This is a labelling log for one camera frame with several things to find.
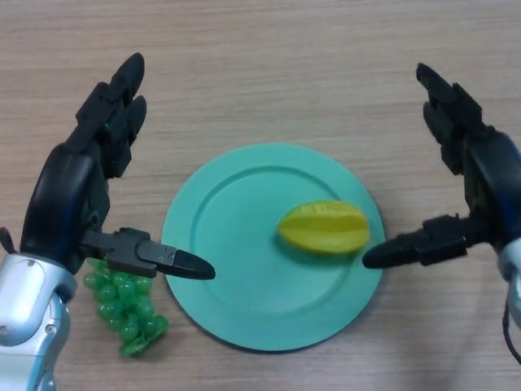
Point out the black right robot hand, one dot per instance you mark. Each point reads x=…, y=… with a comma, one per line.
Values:
x=496, y=183

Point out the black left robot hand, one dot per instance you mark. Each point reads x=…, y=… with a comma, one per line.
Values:
x=61, y=199

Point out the yellow starfruit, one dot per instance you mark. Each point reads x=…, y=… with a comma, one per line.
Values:
x=325, y=228

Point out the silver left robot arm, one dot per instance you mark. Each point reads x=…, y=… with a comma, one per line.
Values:
x=28, y=301

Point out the green round plate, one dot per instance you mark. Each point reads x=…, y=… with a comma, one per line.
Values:
x=244, y=285

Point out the green grape bunch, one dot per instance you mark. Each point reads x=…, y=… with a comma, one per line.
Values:
x=126, y=309

